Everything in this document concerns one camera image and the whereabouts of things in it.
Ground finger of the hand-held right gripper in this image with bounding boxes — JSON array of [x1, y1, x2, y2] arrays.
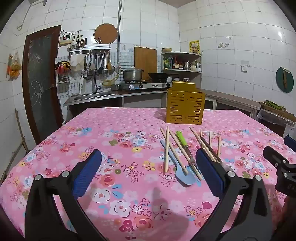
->
[[263, 146, 296, 198], [284, 134, 296, 151]]

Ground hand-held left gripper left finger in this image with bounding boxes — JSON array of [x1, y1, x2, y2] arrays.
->
[[24, 149, 107, 241]]

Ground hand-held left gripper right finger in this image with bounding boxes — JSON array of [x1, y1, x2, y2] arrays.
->
[[192, 147, 274, 241]]

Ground light blue silicone spatula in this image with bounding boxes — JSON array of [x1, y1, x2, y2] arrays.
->
[[160, 140, 196, 186]]

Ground pile of wooden chopsticks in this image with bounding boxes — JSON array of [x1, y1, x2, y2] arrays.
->
[[160, 126, 222, 181]]

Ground yellow perforated utensil holder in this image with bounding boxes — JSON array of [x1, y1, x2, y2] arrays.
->
[[166, 81, 206, 125]]

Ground side table with plastic cover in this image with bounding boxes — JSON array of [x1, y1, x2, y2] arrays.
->
[[256, 101, 296, 138]]

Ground pink floral tablecloth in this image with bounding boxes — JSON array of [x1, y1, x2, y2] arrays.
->
[[0, 107, 294, 241]]

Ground green leafy vegetables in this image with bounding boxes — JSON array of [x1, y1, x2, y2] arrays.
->
[[263, 100, 286, 109]]

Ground white base cabinet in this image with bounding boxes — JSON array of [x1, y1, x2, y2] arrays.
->
[[204, 98, 257, 118]]

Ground steel sink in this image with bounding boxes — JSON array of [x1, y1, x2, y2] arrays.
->
[[73, 91, 118, 101]]

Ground brown kitchen counter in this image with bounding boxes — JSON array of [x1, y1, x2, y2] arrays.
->
[[63, 88, 262, 111]]

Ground wooden broom stick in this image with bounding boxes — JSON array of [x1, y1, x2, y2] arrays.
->
[[14, 108, 28, 154]]

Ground steel faucet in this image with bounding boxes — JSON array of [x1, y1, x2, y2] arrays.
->
[[91, 70, 101, 93]]

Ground brown door with frosted glass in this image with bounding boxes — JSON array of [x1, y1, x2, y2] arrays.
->
[[22, 25, 64, 145]]

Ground steel gas stove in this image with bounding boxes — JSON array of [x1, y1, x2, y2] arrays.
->
[[119, 79, 174, 91]]

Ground steel pot with lid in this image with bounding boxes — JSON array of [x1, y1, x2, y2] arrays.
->
[[120, 67, 144, 82]]

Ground red and yellow gloves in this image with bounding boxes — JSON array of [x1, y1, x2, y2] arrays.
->
[[55, 60, 71, 75]]

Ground black wok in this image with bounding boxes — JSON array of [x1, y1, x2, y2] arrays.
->
[[148, 72, 179, 80]]

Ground white corner shelf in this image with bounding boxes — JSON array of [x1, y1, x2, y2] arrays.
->
[[160, 51, 203, 83]]

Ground wooden cutting board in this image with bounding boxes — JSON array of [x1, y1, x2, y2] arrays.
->
[[134, 47, 158, 80]]

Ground hanging bags of produce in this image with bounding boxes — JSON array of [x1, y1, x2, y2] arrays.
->
[[6, 52, 23, 81]]

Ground round bamboo lid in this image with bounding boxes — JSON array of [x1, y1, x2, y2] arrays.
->
[[93, 23, 118, 44]]

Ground green-handled knife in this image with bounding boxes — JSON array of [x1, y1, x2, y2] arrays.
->
[[175, 131, 197, 168]]

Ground green round wall board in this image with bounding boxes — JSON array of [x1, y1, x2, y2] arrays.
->
[[275, 66, 294, 94]]

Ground yellow hose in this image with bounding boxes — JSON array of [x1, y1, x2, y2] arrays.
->
[[102, 74, 120, 87]]

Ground metal wall rack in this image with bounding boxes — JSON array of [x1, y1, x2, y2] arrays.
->
[[69, 45, 112, 56]]

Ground yellow wall poster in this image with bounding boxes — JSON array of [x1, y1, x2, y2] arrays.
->
[[189, 40, 200, 54]]

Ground beige wall control box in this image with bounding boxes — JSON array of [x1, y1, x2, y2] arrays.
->
[[58, 35, 73, 47]]

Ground vertical metal wall pipe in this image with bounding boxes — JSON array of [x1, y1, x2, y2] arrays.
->
[[117, 0, 122, 68]]

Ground thin bent wall pipe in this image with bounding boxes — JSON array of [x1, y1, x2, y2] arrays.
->
[[17, 0, 48, 31]]

